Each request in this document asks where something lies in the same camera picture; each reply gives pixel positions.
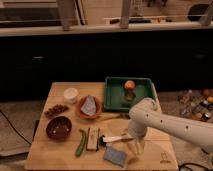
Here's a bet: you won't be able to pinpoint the blue sponge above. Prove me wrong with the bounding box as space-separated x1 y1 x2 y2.
103 147 127 167

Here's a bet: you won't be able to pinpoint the white handled black brush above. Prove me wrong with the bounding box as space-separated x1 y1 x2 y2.
99 135 132 146

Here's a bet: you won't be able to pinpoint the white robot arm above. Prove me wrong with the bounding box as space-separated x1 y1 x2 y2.
128 98 213 154

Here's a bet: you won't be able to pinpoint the grey blue cloth in bowl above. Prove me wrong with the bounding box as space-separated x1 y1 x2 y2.
81 95 97 116

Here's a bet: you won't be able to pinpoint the dark purple bowl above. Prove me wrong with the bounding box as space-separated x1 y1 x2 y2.
46 116 72 141

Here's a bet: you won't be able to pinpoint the small green can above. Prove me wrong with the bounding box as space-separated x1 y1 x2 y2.
123 91 136 106

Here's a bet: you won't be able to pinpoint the wooden block eraser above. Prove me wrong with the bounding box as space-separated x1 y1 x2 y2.
86 127 99 151

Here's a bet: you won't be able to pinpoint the green plastic tray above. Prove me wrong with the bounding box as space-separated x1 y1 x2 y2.
103 77 156 113

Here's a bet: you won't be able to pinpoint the orange ball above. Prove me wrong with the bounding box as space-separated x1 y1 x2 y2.
124 80 136 90

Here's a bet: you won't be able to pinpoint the spice bottles on floor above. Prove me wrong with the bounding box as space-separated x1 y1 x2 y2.
178 88 213 122

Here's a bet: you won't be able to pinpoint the brown grape bunch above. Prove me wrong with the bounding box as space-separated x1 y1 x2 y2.
44 104 69 118

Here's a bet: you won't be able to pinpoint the yellow handled knife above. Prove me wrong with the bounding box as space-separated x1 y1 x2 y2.
98 114 129 120

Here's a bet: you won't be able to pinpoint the black cable on floor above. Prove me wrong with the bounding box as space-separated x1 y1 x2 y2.
0 109 34 146

